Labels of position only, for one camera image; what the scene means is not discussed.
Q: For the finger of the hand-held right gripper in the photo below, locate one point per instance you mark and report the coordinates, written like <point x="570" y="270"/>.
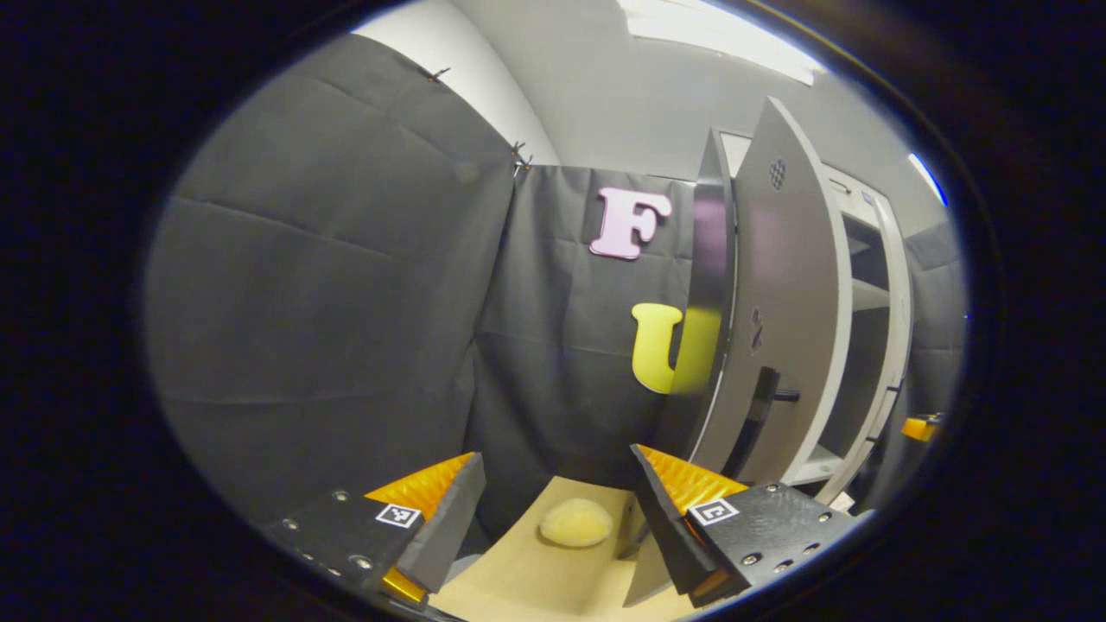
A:
<point x="918" y="428"/>

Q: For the large ceiling light panel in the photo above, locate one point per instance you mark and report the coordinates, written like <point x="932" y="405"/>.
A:
<point x="717" y="34"/>

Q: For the small ceiling light panel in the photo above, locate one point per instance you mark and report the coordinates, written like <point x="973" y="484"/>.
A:
<point x="929" y="180"/>

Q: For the yellow round sponge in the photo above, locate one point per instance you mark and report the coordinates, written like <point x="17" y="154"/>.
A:
<point x="576" y="523"/>

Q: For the black backdrop cloth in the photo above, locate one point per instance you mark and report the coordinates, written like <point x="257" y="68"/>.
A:
<point x="302" y="302"/>

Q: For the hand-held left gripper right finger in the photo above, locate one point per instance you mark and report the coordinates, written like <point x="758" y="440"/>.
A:
<point x="661" y="518"/>

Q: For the white and grey cabinet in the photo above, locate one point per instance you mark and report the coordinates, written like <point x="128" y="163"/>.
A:
<point x="708" y="259"/>

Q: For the white cabinet drawer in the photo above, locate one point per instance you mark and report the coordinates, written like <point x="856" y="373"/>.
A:
<point x="851" y="197"/>

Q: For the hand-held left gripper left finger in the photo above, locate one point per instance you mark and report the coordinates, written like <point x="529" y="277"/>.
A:
<point x="449" y="518"/>

